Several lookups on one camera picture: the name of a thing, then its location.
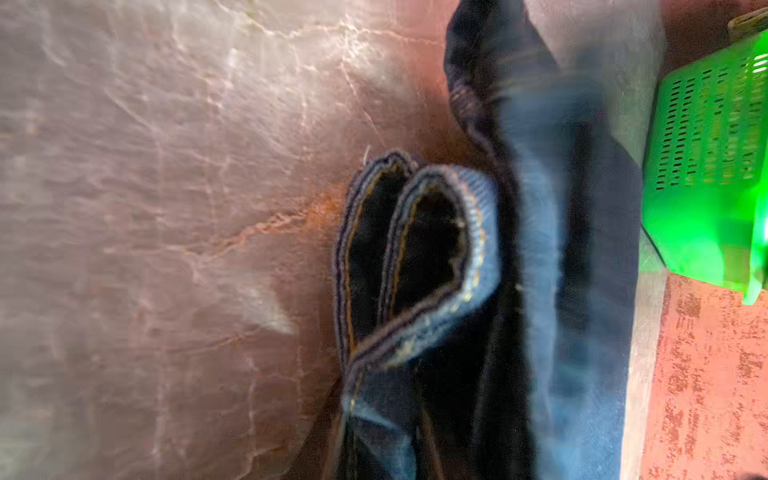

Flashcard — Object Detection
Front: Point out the green plastic basket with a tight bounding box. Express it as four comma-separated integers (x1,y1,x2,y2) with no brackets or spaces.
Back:
642,32,767,305

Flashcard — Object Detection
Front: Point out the yellow floral skirt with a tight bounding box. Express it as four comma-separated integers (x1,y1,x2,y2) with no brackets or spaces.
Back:
727,7,768,43

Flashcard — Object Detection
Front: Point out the right aluminium corner post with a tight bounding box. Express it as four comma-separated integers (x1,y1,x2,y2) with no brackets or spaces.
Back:
620,233,668,480

